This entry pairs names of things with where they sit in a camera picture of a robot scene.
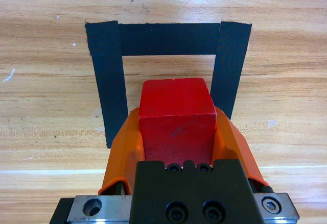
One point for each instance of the black tape square outline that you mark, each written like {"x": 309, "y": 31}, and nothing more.
{"x": 168, "y": 39}

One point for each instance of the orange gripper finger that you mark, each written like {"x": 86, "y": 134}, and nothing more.
{"x": 237, "y": 152}
{"x": 122, "y": 152}

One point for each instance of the red wooden block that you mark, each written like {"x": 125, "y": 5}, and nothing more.
{"x": 176, "y": 117}

